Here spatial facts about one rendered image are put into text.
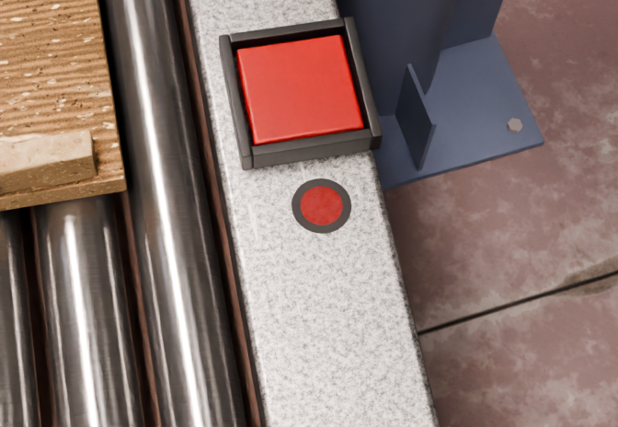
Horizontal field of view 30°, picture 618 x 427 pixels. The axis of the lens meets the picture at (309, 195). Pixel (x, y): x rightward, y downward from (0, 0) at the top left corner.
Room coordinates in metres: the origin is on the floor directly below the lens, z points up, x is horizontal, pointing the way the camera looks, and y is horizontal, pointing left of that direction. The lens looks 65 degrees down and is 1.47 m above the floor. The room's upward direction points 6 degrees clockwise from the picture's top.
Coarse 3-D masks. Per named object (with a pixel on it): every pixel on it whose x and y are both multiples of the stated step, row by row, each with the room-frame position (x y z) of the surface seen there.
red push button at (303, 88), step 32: (256, 64) 0.32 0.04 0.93; (288, 64) 0.32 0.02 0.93; (320, 64) 0.33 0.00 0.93; (256, 96) 0.30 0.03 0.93; (288, 96) 0.30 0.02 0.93; (320, 96) 0.31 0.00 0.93; (352, 96) 0.31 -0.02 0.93; (256, 128) 0.28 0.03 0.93; (288, 128) 0.29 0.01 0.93; (320, 128) 0.29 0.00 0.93; (352, 128) 0.29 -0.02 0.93
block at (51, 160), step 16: (16, 144) 0.24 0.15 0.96; (32, 144) 0.24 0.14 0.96; (48, 144) 0.24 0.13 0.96; (64, 144) 0.25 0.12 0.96; (80, 144) 0.25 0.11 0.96; (0, 160) 0.23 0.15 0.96; (16, 160) 0.23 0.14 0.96; (32, 160) 0.23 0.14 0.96; (48, 160) 0.24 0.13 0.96; (64, 160) 0.24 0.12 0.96; (80, 160) 0.24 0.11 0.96; (96, 160) 0.25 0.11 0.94; (0, 176) 0.23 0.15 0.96; (16, 176) 0.23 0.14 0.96; (32, 176) 0.23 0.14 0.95; (48, 176) 0.23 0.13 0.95; (64, 176) 0.24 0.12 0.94; (80, 176) 0.24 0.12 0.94; (0, 192) 0.23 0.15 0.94
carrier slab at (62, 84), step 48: (0, 0) 0.34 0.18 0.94; (48, 0) 0.34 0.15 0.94; (96, 0) 0.35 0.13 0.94; (0, 48) 0.31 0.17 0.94; (48, 48) 0.31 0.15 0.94; (96, 48) 0.32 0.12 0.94; (0, 96) 0.28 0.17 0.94; (48, 96) 0.28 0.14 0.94; (96, 96) 0.29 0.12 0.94; (0, 144) 0.25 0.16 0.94; (96, 144) 0.26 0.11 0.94; (48, 192) 0.23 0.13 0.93; (96, 192) 0.24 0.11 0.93
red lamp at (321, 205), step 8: (312, 192) 0.26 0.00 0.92; (320, 192) 0.26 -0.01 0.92; (328, 192) 0.26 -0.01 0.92; (336, 192) 0.26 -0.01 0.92; (304, 200) 0.25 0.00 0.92; (312, 200) 0.25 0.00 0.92; (320, 200) 0.25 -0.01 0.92; (328, 200) 0.25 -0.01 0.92; (336, 200) 0.25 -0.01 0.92; (304, 208) 0.25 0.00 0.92; (312, 208) 0.25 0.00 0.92; (320, 208) 0.25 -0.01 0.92; (328, 208) 0.25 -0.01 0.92; (336, 208) 0.25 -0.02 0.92; (304, 216) 0.24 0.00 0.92; (312, 216) 0.24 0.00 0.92; (320, 216) 0.24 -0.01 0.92; (328, 216) 0.24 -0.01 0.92; (336, 216) 0.24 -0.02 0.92; (320, 224) 0.24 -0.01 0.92
